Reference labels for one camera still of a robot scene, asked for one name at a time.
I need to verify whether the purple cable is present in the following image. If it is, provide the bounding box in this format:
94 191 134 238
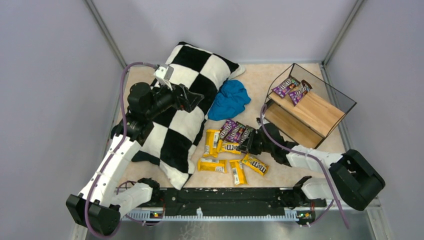
83 61 160 240
259 104 350 230

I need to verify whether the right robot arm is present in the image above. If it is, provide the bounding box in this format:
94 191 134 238
239 123 386 211

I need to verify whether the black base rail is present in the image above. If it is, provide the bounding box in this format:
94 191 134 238
122 187 332 224

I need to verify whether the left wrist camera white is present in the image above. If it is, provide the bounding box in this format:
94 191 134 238
153 64 174 91

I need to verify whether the purple candy bag on shelf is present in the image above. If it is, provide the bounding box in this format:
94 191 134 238
272 76 301 99

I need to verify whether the wire and wood shelf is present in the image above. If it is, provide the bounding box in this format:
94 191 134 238
264 62 358 150

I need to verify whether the black white checkered pillow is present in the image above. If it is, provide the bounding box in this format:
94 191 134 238
130 41 247 191

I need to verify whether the purple candy bag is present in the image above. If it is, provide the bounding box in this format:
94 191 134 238
225 121 246 143
272 76 301 99
219 119 236 140
288 80 313 106
237 126 255 154

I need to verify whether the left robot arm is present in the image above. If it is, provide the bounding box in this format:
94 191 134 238
65 82 204 239

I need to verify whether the blue crumpled cloth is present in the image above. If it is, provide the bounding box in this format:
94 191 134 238
207 79 251 121

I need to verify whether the yellow candy bag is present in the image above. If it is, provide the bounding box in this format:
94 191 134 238
217 141 242 155
229 159 248 186
203 129 220 158
241 154 269 176
197 158 227 174

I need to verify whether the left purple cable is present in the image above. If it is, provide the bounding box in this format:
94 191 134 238
83 61 160 240

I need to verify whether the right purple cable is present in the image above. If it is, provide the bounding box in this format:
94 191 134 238
259 104 350 230

